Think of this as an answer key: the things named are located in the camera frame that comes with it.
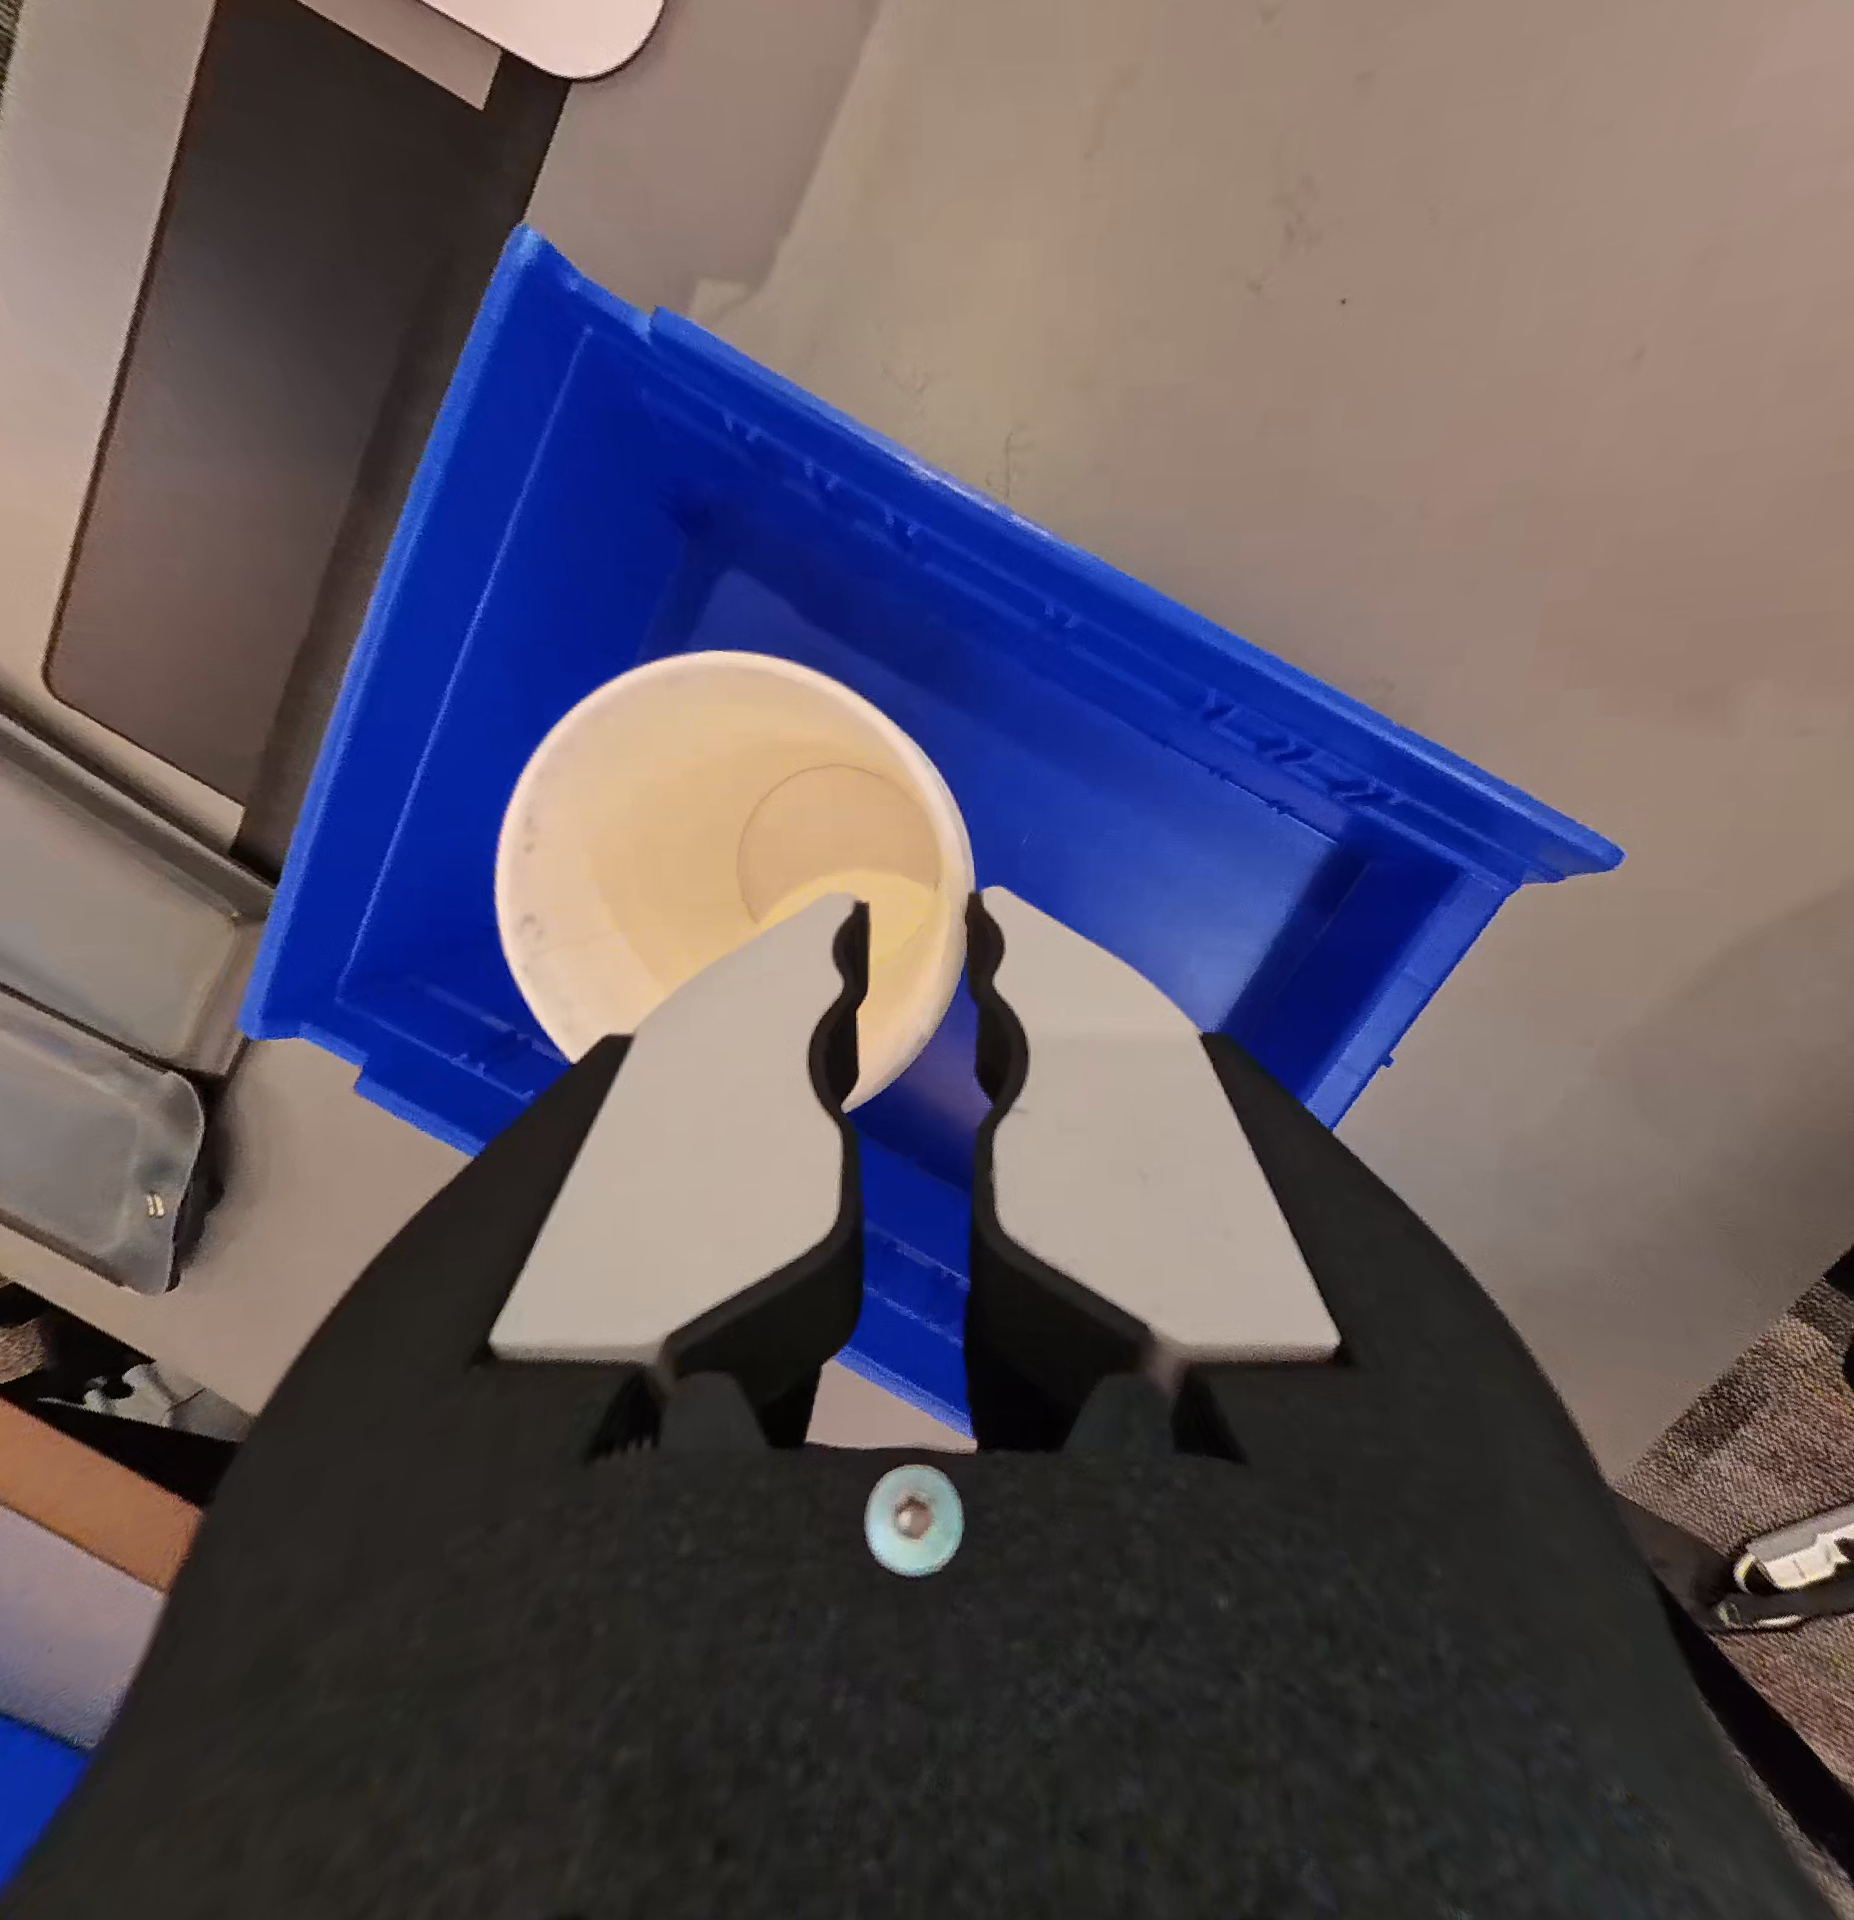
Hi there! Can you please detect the blue plastic bin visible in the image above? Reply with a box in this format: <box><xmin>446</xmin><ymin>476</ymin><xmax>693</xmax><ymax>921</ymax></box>
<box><xmin>241</xmin><ymin>224</ymin><xmax>1627</xmax><ymax>1434</ymax></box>
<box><xmin>0</xmin><ymin>1695</ymin><xmax>92</xmax><ymax>1920</ymax></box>

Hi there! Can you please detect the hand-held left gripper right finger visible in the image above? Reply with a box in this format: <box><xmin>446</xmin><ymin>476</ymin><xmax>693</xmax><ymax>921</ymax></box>
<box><xmin>964</xmin><ymin>886</ymin><xmax>1346</xmax><ymax>1455</ymax></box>

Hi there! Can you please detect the nested stack of paper cups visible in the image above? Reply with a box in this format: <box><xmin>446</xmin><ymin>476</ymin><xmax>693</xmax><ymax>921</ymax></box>
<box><xmin>495</xmin><ymin>652</ymin><xmax>978</xmax><ymax>1120</ymax></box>

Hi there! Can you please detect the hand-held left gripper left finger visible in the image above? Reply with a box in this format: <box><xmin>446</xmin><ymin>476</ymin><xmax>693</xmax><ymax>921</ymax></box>
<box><xmin>483</xmin><ymin>892</ymin><xmax>872</xmax><ymax>1455</ymax></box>

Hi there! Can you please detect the white power strip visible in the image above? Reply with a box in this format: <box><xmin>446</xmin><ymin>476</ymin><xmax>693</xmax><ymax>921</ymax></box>
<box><xmin>1727</xmin><ymin>1508</ymin><xmax>1854</xmax><ymax>1601</ymax></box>

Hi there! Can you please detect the wood edged grey table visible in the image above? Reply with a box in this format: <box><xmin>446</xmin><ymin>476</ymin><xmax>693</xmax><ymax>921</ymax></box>
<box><xmin>0</xmin><ymin>1380</ymin><xmax>210</xmax><ymax>1595</ymax></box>

